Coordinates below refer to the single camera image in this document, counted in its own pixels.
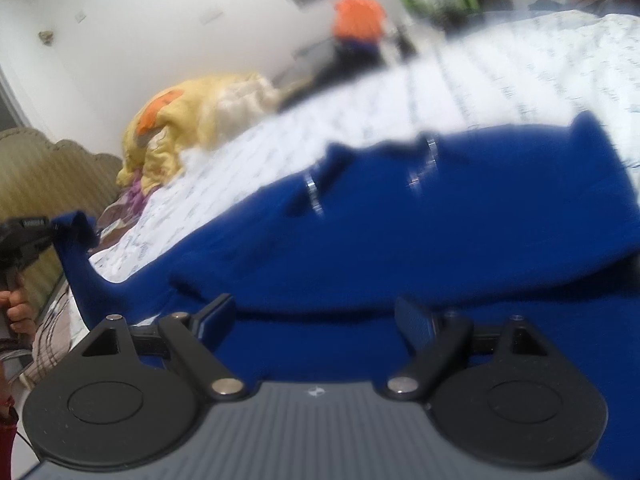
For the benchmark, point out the orange plastic bag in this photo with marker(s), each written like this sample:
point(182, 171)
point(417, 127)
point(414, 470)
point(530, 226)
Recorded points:
point(357, 15)

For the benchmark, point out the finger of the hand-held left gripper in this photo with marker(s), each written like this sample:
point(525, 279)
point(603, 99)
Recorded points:
point(59, 227)

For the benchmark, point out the yellow quilt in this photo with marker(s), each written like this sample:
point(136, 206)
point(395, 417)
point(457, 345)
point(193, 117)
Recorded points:
point(200, 115)

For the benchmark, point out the person's left hand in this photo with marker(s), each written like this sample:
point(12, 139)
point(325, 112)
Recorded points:
point(17, 310)

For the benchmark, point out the beige padded headboard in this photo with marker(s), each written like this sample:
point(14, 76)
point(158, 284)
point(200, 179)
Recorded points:
point(45, 180)

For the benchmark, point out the small white wall plate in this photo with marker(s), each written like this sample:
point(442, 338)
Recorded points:
point(80, 17)

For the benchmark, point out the plaid sheet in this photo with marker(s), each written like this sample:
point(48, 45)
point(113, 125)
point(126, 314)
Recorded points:
point(55, 340)

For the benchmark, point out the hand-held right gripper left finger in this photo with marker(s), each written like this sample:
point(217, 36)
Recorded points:
point(216, 314)

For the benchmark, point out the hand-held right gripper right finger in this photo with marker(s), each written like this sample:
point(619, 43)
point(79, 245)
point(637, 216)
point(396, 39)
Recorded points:
point(414, 322)

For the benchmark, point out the pile of dark clothes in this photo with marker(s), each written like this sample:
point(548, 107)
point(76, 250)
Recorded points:
point(345, 60)

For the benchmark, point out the purple cloth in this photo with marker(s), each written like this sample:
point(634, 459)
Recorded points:
point(127, 202)

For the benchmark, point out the white printed bed sheet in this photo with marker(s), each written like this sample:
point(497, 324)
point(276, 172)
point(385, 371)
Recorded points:
point(500, 85)

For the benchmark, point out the white wall switch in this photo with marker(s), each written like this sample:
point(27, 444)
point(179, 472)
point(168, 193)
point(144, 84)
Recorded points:
point(210, 15)

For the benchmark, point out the person's red clothing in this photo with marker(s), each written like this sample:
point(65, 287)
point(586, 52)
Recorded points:
point(7, 435)

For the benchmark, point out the blue garment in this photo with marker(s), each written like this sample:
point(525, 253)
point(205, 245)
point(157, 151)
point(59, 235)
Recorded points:
point(400, 220)

